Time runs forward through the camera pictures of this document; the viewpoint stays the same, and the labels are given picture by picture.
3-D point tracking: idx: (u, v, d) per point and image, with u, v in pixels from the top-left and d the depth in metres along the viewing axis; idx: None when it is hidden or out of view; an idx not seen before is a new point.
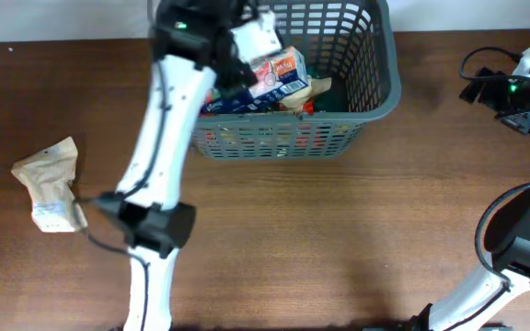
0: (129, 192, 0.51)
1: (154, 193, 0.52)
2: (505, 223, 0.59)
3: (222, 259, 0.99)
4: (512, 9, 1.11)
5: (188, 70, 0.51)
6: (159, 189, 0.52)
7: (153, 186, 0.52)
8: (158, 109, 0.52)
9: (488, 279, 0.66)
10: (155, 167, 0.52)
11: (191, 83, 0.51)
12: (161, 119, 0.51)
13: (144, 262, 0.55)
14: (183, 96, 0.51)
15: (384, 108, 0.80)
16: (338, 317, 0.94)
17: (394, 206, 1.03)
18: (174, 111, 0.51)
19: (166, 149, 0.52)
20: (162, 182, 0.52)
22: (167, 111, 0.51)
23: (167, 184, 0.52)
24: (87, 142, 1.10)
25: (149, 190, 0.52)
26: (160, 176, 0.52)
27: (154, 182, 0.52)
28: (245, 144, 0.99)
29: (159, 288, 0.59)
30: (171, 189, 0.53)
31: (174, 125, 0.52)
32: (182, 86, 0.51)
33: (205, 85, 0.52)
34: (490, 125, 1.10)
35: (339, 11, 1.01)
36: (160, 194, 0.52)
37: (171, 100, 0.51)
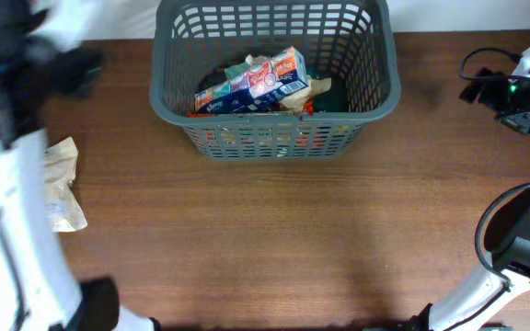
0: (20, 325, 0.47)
1: (39, 316, 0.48)
2: (505, 223, 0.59)
3: (222, 259, 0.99)
4: (511, 10, 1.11)
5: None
6: (47, 302, 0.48)
7: (34, 308, 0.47)
8: None
9: (488, 279, 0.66)
10: (27, 286, 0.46)
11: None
12: (0, 234, 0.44)
13: None
14: (6, 191, 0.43)
15: (384, 108, 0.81)
16: (338, 317, 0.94)
17: (394, 206, 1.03)
18: (5, 221, 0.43)
19: (24, 260, 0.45)
20: (41, 299, 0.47)
22: None
23: (48, 297, 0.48)
24: (87, 142, 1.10)
25: (32, 316, 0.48)
26: (37, 294, 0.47)
27: (33, 306, 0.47)
28: (245, 143, 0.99)
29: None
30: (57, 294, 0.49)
31: (22, 241, 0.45)
32: (5, 180, 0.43)
33: (21, 164, 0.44)
34: (489, 125, 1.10)
35: (339, 12, 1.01)
36: (47, 312, 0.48)
37: None
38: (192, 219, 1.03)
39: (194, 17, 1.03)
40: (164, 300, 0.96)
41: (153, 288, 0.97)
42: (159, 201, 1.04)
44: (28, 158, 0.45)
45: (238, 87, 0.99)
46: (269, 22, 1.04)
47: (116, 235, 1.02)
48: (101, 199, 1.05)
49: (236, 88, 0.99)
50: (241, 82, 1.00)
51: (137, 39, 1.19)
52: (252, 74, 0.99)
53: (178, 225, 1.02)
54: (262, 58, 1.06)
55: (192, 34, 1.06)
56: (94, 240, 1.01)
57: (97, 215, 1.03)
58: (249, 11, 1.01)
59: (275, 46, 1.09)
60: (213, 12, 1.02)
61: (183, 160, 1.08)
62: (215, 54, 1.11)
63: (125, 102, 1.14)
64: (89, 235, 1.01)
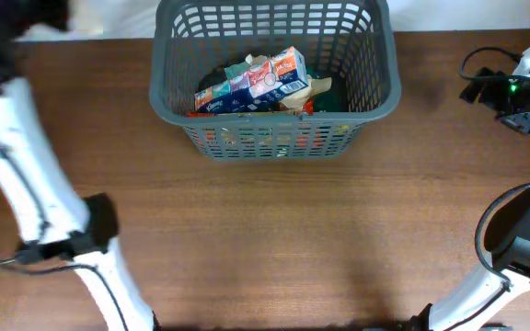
0: (40, 238, 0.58)
1: (59, 227, 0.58)
2: (505, 223, 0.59)
3: (221, 259, 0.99)
4: (511, 8, 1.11)
5: None
6: (63, 212, 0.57)
7: (53, 220, 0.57)
8: (3, 159, 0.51)
9: (488, 279, 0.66)
10: (42, 203, 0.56)
11: (2, 113, 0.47)
12: (14, 165, 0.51)
13: (91, 266, 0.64)
14: (8, 129, 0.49)
15: (384, 108, 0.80)
16: (339, 317, 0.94)
17: (393, 206, 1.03)
18: (17, 153, 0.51)
19: (37, 183, 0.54)
20: (59, 211, 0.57)
22: (10, 154, 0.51)
23: (61, 208, 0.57)
24: (87, 143, 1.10)
25: (54, 225, 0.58)
26: (52, 207, 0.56)
27: (51, 215, 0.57)
28: (245, 143, 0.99)
29: (117, 283, 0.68)
30: (70, 205, 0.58)
31: (31, 168, 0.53)
32: (6, 119, 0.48)
33: (16, 107, 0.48)
34: (490, 125, 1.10)
35: (339, 11, 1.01)
36: (65, 222, 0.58)
37: (5, 142, 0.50)
38: (191, 219, 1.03)
39: (194, 17, 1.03)
40: (164, 300, 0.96)
41: (153, 289, 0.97)
42: (159, 200, 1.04)
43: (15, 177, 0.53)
44: (21, 95, 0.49)
45: (238, 87, 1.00)
46: (269, 22, 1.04)
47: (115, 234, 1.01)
48: None
49: (236, 88, 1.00)
50: (241, 82, 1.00)
51: (137, 39, 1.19)
52: (252, 74, 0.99)
53: (177, 225, 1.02)
54: (262, 58, 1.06)
55: (192, 34, 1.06)
56: None
57: None
58: (249, 11, 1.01)
59: (276, 46, 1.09)
60: (213, 12, 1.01)
61: (182, 160, 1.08)
62: (215, 54, 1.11)
63: (125, 101, 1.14)
64: None
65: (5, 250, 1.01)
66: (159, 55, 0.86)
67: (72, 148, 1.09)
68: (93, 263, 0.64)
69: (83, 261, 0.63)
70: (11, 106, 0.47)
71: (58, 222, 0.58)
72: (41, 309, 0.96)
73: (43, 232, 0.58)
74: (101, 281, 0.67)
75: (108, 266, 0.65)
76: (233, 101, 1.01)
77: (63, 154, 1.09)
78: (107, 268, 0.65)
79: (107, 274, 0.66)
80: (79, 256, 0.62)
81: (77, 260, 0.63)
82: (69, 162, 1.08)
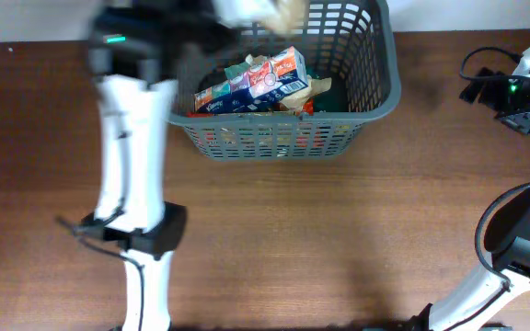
0: (109, 220, 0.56)
1: (132, 219, 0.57)
2: (505, 223, 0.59)
3: (222, 259, 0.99)
4: (511, 8, 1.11)
5: (138, 89, 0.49)
6: (144, 210, 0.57)
7: (130, 211, 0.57)
8: (118, 138, 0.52)
9: (488, 279, 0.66)
10: (130, 193, 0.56)
11: (146, 103, 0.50)
12: (124, 147, 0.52)
13: (138, 265, 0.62)
14: (140, 119, 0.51)
15: (384, 108, 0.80)
16: (339, 317, 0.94)
17: (393, 206, 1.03)
18: (134, 138, 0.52)
19: (135, 175, 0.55)
20: (140, 207, 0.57)
22: (127, 137, 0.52)
23: (144, 203, 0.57)
24: (88, 142, 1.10)
25: (128, 215, 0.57)
26: (137, 200, 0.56)
27: (130, 206, 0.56)
28: (245, 144, 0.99)
29: (155, 286, 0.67)
30: (153, 207, 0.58)
31: (138, 159, 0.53)
32: (141, 109, 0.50)
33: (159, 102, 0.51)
34: (490, 125, 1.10)
35: (339, 11, 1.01)
36: (140, 217, 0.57)
37: (129, 128, 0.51)
38: (192, 219, 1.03)
39: None
40: None
41: None
42: None
43: (118, 159, 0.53)
44: (167, 95, 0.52)
45: (239, 87, 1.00)
46: None
47: None
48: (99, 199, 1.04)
49: (236, 89, 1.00)
50: (241, 82, 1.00)
51: None
52: (252, 74, 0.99)
53: None
54: (261, 58, 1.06)
55: None
56: None
57: None
58: None
59: (276, 46, 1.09)
60: None
61: (183, 161, 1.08)
62: None
63: None
64: None
65: (5, 250, 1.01)
66: None
67: (73, 148, 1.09)
68: (142, 263, 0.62)
69: (134, 259, 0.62)
70: (156, 100, 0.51)
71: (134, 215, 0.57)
72: (41, 310, 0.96)
73: (113, 217, 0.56)
74: (142, 282, 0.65)
75: (155, 268, 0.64)
76: (234, 101, 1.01)
77: (64, 154, 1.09)
78: (153, 270, 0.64)
79: (150, 277, 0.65)
80: (133, 250, 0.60)
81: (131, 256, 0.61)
82: (71, 161, 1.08)
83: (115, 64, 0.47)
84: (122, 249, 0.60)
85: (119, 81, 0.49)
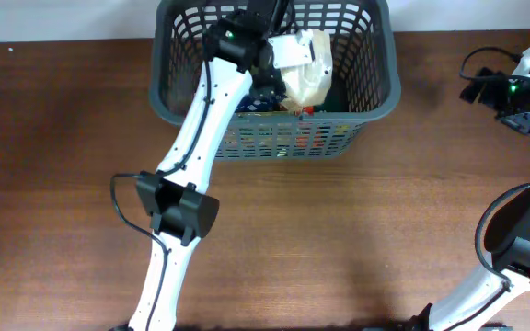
0: (168, 172, 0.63)
1: (188, 176, 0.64)
2: (505, 223, 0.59)
3: (221, 259, 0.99)
4: (510, 8, 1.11)
5: (232, 72, 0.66)
6: (200, 168, 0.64)
7: (190, 167, 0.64)
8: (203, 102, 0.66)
9: (488, 279, 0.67)
10: (194, 151, 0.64)
11: (235, 83, 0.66)
12: (205, 112, 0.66)
13: (166, 248, 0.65)
14: (225, 93, 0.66)
15: (384, 108, 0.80)
16: (339, 317, 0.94)
17: (394, 206, 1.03)
18: (217, 105, 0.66)
19: (205, 136, 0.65)
20: (199, 165, 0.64)
22: (210, 104, 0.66)
23: (203, 163, 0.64)
24: (89, 142, 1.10)
25: (187, 172, 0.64)
26: (198, 158, 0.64)
27: (190, 163, 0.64)
28: (245, 144, 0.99)
29: (173, 280, 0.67)
30: (208, 170, 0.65)
31: (213, 123, 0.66)
32: (226, 86, 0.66)
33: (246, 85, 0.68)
34: (490, 125, 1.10)
35: (339, 11, 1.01)
36: (196, 176, 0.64)
37: (215, 97, 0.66)
38: None
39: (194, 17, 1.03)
40: None
41: None
42: None
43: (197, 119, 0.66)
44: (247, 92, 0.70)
45: None
46: None
47: (115, 235, 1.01)
48: (99, 199, 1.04)
49: None
50: None
51: (136, 39, 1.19)
52: None
53: None
54: None
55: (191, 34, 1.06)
56: (94, 240, 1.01)
57: (96, 215, 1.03)
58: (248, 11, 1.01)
59: None
60: (213, 12, 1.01)
61: None
62: None
63: (125, 101, 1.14)
64: (88, 235, 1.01)
65: (5, 250, 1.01)
66: (158, 55, 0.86)
67: (73, 147, 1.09)
68: (168, 246, 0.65)
69: (166, 239, 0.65)
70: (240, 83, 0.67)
71: (191, 172, 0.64)
72: (41, 309, 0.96)
73: (174, 169, 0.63)
74: (161, 269, 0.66)
75: (178, 258, 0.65)
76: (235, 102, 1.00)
77: (65, 154, 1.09)
78: (175, 260, 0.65)
79: (171, 267, 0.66)
80: (165, 233, 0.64)
81: (164, 233, 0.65)
82: (71, 161, 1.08)
83: (222, 52, 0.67)
84: (154, 230, 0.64)
85: (219, 62, 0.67)
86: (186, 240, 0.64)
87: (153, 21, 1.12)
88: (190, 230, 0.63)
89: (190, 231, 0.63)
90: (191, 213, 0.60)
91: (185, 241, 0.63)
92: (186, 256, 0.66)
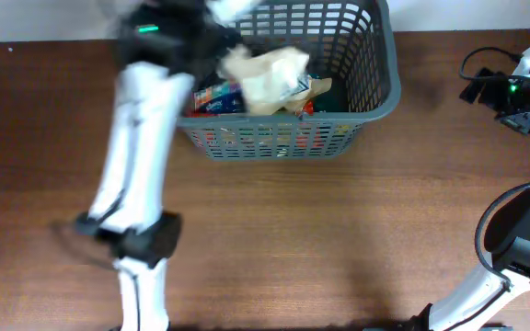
0: (107, 215, 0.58)
1: (129, 213, 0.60)
2: (505, 223, 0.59)
3: (221, 260, 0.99)
4: (511, 7, 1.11)
5: (158, 82, 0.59)
6: (141, 201, 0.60)
7: (129, 205, 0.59)
8: (128, 126, 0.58)
9: (488, 279, 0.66)
10: (130, 184, 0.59)
11: (163, 95, 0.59)
12: (132, 135, 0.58)
13: (132, 274, 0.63)
14: (155, 108, 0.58)
15: (384, 108, 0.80)
16: (339, 317, 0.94)
17: (394, 206, 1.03)
18: (146, 125, 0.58)
19: (139, 165, 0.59)
20: (137, 198, 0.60)
22: (136, 126, 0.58)
23: (143, 195, 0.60)
24: (88, 143, 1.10)
25: (126, 210, 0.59)
26: (135, 192, 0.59)
27: (129, 199, 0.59)
28: (245, 144, 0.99)
29: (150, 293, 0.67)
30: (149, 199, 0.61)
31: (144, 148, 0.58)
32: (155, 98, 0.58)
33: (177, 92, 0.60)
34: (490, 125, 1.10)
35: (339, 11, 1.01)
36: (137, 211, 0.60)
37: (143, 115, 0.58)
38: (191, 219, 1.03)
39: None
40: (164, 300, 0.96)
41: None
42: None
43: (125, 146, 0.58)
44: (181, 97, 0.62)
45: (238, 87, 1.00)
46: (269, 22, 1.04)
47: None
48: None
49: (236, 89, 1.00)
50: None
51: None
52: None
53: None
54: None
55: None
56: None
57: None
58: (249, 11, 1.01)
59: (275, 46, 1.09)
60: None
61: (183, 161, 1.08)
62: None
63: None
64: None
65: (5, 250, 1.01)
66: None
67: (73, 148, 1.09)
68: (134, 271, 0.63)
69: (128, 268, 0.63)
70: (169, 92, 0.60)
71: (132, 209, 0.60)
72: (41, 309, 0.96)
73: (110, 211, 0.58)
74: (134, 290, 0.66)
75: (148, 276, 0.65)
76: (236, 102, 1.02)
77: (65, 154, 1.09)
78: (146, 278, 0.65)
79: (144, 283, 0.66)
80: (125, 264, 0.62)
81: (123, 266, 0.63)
82: (70, 161, 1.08)
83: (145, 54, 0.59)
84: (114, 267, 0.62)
85: (144, 72, 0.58)
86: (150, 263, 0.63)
87: None
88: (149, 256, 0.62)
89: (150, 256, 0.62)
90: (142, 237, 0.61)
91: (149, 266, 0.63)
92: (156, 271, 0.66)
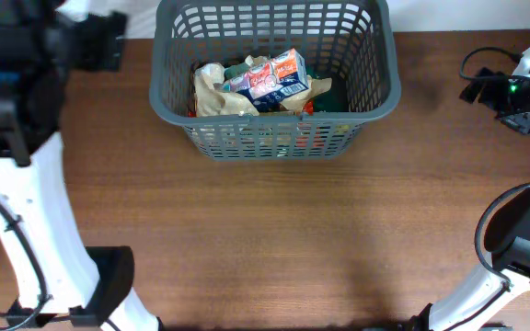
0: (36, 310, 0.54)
1: (62, 301, 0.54)
2: (505, 223, 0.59)
3: (221, 259, 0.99)
4: (510, 8, 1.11)
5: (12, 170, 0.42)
6: (69, 292, 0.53)
7: (57, 294, 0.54)
8: (9, 228, 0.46)
9: (488, 279, 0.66)
10: (48, 278, 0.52)
11: (25, 184, 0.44)
12: (20, 236, 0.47)
13: None
14: (26, 200, 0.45)
15: (384, 108, 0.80)
16: (339, 317, 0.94)
17: (394, 206, 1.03)
18: (26, 222, 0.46)
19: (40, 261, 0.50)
20: (64, 288, 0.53)
22: (21, 223, 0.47)
23: (68, 287, 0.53)
24: (88, 143, 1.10)
25: (55, 299, 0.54)
26: (59, 283, 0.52)
27: (53, 291, 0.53)
28: (245, 144, 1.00)
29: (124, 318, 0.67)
30: (79, 284, 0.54)
31: (42, 245, 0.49)
32: (25, 191, 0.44)
33: (44, 165, 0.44)
34: (490, 125, 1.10)
35: (339, 11, 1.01)
36: (70, 299, 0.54)
37: (17, 213, 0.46)
38: (191, 219, 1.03)
39: (194, 17, 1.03)
40: (165, 300, 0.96)
41: (153, 290, 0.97)
42: (160, 200, 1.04)
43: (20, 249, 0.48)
44: (50, 161, 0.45)
45: (239, 87, 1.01)
46: (269, 22, 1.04)
47: (115, 235, 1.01)
48: (99, 200, 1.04)
49: (236, 89, 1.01)
50: (242, 83, 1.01)
51: (137, 39, 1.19)
52: (252, 74, 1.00)
53: (178, 224, 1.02)
54: (261, 59, 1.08)
55: (192, 34, 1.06)
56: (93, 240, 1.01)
57: (96, 216, 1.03)
58: (249, 11, 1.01)
59: (275, 46, 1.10)
60: (213, 12, 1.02)
61: (183, 161, 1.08)
62: (215, 54, 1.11)
63: (126, 101, 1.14)
64: (87, 236, 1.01)
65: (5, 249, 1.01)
66: (158, 56, 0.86)
67: (73, 148, 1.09)
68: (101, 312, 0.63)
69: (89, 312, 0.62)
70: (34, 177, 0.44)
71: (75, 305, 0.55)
72: None
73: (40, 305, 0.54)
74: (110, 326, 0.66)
75: (115, 309, 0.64)
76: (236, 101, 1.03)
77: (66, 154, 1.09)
78: (115, 310, 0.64)
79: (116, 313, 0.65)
80: None
81: None
82: (71, 161, 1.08)
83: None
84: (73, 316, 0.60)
85: None
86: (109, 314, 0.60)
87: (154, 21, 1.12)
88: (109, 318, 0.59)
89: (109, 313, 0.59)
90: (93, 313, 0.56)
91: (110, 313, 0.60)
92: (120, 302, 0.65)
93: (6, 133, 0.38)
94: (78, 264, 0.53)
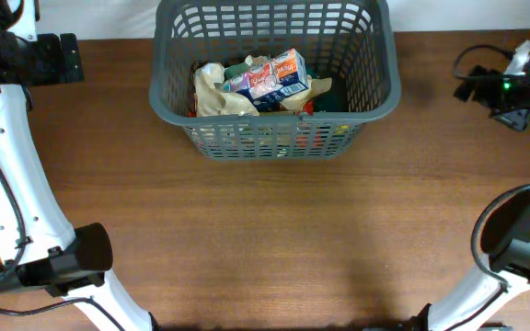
0: (19, 256, 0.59)
1: (40, 244, 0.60)
2: (501, 226, 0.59)
3: (222, 259, 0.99)
4: (510, 8, 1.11)
5: None
6: (44, 231, 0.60)
7: (35, 235, 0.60)
8: None
9: (486, 281, 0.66)
10: (26, 213, 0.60)
11: None
12: None
13: (86, 297, 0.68)
14: None
15: (384, 108, 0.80)
16: (339, 317, 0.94)
17: (394, 207, 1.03)
18: (0, 150, 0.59)
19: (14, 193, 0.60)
20: (40, 224, 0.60)
22: None
23: (42, 220, 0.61)
24: (87, 143, 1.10)
25: (35, 244, 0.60)
26: (35, 221, 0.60)
27: (31, 232, 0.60)
28: (245, 144, 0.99)
29: (114, 303, 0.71)
30: (53, 221, 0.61)
31: (14, 175, 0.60)
32: None
33: (9, 105, 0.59)
34: (490, 125, 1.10)
35: (339, 11, 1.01)
36: (45, 236, 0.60)
37: None
38: (192, 219, 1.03)
39: (194, 17, 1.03)
40: (164, 300, 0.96)
41: (153, 290, 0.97)
42: (161, 200, 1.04)
43: None
44: (12, 104, 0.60)
45: (239, 87, 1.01)
46: (269, 22, 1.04)
47: (116, 234, 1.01)
48: (99, 200, 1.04)
49: (236, 89, 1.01)
50: (241, 83, 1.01)
51: (136, 39, 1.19)
52: (252, 74, 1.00)
53: (178, 225, 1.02)
54: (261, 59, 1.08)
55: (192, 34, 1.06)
56: None
57: (96, 216, 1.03)
58: (249, 11, 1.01)
59: (275, 46, 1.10)
60: (213, 12, 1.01)
61: (183, 161, 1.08)
62: (215, 54, 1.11)
63: (125, 101, 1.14)
64: None
65: None
66: (158, 55, 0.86)
67: (73, 148, 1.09)
68: (88, 295, 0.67)
69: (75, 294, 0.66)
70: (0, 107, 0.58)
71: (56, 257, 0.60)
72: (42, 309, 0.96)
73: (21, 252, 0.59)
74: (98, 309, 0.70)
75: (103, 295, 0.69)
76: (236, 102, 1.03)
77: (65, 154, 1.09)
78: (102, 295, 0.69)
79: (104, 300, 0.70)
80: (72, 292, 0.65)
81: (73, 294, 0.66)
82: (70, 161, 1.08)
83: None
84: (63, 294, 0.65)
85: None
86: (97, 280, 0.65)
87: (153, 21, 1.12)
88: (96, 275, 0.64)
89: (94, 276, 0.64)
90: (72, 261, 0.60)
91: (97, 281, 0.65)
92: (109, 291, 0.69)
93: None
94: (50, 204, 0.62)
